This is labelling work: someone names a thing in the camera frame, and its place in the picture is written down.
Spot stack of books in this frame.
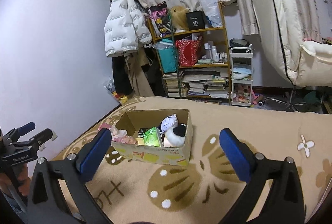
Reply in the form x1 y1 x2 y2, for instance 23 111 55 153
163 67 229 99

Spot purple haired plush doll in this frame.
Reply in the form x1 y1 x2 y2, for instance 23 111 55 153
159 113 178 134

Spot yellow wooden shelf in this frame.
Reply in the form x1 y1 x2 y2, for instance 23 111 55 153
148 2 232 101

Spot black box number 40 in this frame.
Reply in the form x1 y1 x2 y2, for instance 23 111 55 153
186 11 205 30

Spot anime print bag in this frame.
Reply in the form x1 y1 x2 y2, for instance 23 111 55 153
149 1 171 36

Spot green tissue pack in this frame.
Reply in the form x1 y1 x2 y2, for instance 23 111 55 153
143 127 163 147

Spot black Face tissue pack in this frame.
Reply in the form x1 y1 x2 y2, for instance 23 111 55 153
137 128 150 138

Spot person's left hand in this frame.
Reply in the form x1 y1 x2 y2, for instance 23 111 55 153
0 163 31 197

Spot white rolling cart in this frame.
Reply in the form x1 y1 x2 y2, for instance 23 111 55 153
229 44 253 107

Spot white recliner chair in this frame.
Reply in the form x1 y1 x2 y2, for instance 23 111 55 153
251 0 331 87

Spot red patterned bag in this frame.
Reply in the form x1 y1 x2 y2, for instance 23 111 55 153
176 39 201 67

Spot blonde wig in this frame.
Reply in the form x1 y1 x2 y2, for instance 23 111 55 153
170 6 189 31

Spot pink swirl roll plush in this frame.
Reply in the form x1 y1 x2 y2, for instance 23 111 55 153
163 124 187 148

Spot cardboard box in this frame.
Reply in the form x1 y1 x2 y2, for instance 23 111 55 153
111 109 193 166

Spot teal bag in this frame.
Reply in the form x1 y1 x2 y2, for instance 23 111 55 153
154 39 177 74

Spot pink plastic bags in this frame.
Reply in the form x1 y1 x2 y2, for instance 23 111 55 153
98 123 138 145

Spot beige hanging coat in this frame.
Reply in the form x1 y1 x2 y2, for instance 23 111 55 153
126 54 154 97

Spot white puffer jacket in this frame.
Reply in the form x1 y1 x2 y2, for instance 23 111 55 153
104 0 152 57

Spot beige patterned carpet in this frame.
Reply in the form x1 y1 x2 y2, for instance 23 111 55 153
51 95 332 224

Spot bag of toys by wall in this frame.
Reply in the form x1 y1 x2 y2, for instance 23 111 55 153
104 77 128 105

